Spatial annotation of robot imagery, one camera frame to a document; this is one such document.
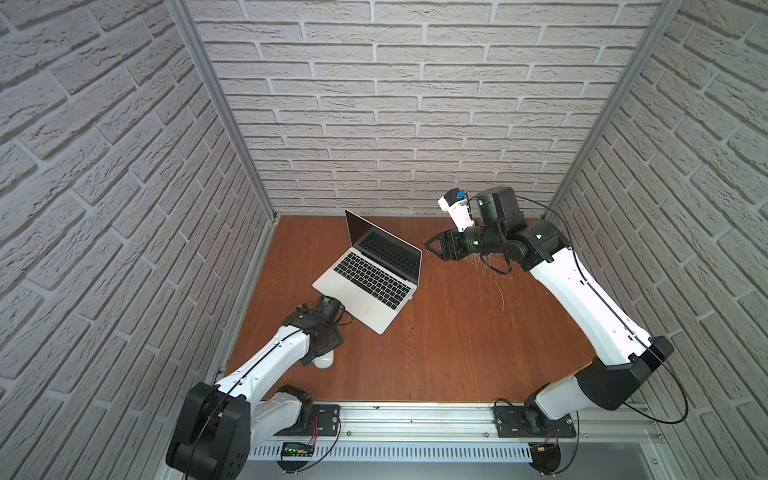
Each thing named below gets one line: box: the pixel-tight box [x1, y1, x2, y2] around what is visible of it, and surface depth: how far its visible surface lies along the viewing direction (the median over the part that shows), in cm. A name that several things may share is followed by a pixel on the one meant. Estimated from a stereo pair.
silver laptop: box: [312, 209, 423, 335], surface depth 102 cm
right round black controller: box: [528, 443, 561, 475], surface depth 72 cm
